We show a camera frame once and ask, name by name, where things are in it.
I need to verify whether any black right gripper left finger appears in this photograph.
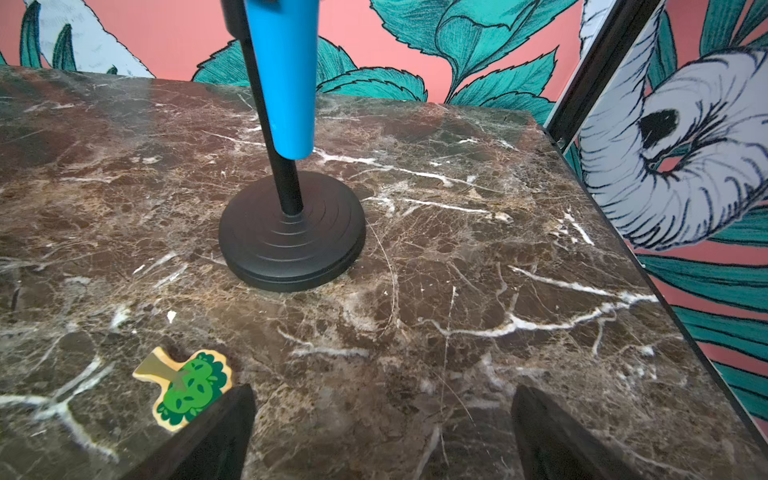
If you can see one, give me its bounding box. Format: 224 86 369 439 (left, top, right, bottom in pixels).
123 384 257 480

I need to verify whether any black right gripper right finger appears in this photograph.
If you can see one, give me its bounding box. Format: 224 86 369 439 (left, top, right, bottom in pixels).
511 385 640 480

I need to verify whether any blue toy microphone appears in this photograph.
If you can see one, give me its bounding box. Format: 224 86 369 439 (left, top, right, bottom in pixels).
244 0 319 160

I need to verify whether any black right frame post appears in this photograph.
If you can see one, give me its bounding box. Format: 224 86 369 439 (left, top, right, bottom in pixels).
544 0 663 151

